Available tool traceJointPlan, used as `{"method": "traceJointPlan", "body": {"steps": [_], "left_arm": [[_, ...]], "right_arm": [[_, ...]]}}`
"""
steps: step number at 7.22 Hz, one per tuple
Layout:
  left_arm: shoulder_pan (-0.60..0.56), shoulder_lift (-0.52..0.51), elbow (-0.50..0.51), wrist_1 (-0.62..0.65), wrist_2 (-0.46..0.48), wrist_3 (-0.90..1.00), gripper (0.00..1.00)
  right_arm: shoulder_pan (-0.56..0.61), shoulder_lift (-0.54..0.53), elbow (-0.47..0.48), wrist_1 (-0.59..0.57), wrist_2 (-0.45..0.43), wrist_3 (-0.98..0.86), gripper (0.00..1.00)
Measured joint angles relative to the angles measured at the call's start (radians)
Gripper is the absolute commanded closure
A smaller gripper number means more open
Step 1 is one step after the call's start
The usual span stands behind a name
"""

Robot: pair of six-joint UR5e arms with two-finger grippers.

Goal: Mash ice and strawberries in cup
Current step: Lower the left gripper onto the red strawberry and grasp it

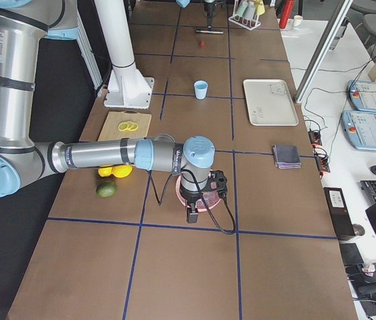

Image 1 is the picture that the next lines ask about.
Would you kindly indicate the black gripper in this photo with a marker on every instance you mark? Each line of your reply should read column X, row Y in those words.
column 209, row 10
column 188, row 199

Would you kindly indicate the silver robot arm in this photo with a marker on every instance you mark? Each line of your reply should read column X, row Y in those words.
column 22, row 25
column 184, row 3

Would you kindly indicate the pink bowl of ice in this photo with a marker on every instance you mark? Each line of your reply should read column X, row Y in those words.
column 208, row 203

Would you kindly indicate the light blue plastic cup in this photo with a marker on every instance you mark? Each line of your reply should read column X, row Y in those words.
column 200, row 88

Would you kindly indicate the white paper cup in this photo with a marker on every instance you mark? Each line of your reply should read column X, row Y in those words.
column 297, row 20

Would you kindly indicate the steel muddler black tip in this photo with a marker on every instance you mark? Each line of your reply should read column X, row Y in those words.
column 209, row 31

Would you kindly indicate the grey folded cloth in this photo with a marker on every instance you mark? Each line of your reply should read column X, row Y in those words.
column 286, row 157

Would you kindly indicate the red bottle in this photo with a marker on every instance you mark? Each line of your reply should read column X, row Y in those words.
column 286, row 12

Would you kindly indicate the cream bear serving tray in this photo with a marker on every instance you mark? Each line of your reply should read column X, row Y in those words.
column 269, row 103

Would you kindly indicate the yellow lemon slices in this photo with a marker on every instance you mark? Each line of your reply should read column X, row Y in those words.
column 127, row 126

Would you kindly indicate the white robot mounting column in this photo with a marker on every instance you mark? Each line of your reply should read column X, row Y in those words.
column 127, row 87

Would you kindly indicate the bamboo cutting board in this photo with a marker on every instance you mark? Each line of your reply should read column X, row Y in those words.
column 110, row 132

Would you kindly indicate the green avocado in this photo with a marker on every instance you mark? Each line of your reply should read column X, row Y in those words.
column 106, row 189

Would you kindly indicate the black box with label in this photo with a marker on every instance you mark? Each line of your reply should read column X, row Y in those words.
column 339, row 214

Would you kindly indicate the lower blue teach pendant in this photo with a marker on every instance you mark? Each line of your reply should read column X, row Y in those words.
column 360, row 129

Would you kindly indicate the blue teach pendant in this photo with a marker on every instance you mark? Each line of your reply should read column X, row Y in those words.
column 362, row 95
column 360, row 129

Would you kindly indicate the black keyboard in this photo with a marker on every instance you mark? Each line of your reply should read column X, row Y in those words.
column 369, row 188

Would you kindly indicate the upper blue teach pendant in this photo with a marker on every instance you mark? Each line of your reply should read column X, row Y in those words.
column 362, row 95

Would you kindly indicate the white wire cup rack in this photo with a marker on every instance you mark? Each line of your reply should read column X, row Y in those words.
column 246, row 14

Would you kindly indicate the aluminium frame post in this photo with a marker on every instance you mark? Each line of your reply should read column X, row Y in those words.
column 322, row 48

